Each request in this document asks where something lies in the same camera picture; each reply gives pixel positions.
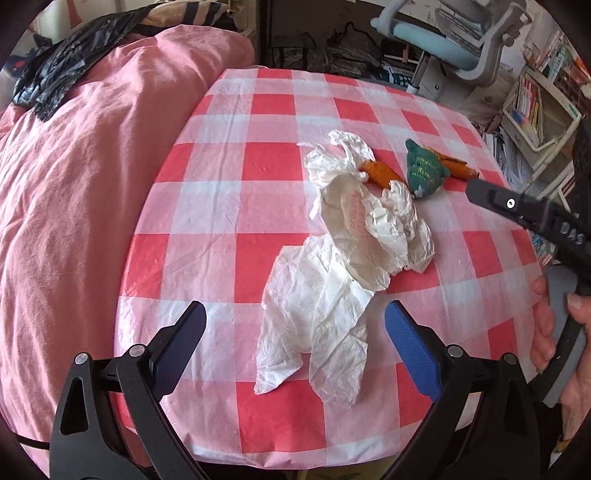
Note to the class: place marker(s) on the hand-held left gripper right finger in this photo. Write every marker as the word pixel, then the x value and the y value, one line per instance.
pixel 411 350

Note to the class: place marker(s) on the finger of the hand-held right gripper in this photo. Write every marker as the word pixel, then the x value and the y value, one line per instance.
pixel 503 201

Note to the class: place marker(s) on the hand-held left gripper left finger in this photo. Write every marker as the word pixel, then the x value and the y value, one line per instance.
pixel 180 350

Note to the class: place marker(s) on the long orange peel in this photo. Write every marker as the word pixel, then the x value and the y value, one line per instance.
pixel 461 170

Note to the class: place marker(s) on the white plastic bag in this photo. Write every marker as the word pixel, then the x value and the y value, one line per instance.
pixel 351 221
pixel 314 314

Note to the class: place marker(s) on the short orange peel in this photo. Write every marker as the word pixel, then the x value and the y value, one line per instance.
pixel 381 173

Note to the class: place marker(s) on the person's right hand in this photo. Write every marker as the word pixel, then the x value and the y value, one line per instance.
pixel 541 323

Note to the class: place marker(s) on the pile of papers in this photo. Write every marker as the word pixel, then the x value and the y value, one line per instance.
pixel 510 157

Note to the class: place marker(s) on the white book rack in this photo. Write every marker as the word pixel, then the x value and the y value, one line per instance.
pixel 549 134

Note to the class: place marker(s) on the beige tote bag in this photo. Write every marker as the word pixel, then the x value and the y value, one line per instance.
pixel 485 101

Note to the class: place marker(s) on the row of colourful books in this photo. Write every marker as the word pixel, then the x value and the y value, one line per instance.
pixel 528 99

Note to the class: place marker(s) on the grey and blue office chair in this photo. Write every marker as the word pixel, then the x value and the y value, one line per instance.
pixel 429 44

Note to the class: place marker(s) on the pink blanket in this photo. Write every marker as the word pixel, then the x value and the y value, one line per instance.
pixel 92 184

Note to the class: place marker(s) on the clear storage bag black trim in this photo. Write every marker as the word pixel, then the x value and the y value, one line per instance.
pixel 353 57
pixel 295 57

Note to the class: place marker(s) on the red checked tablecloth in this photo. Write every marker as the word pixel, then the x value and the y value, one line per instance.
pixel 258 157

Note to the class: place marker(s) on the black plastic bag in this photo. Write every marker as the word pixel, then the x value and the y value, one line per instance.
pixel 60 64

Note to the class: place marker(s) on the striped peach cushion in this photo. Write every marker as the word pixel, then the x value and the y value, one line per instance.
pixel 184 16

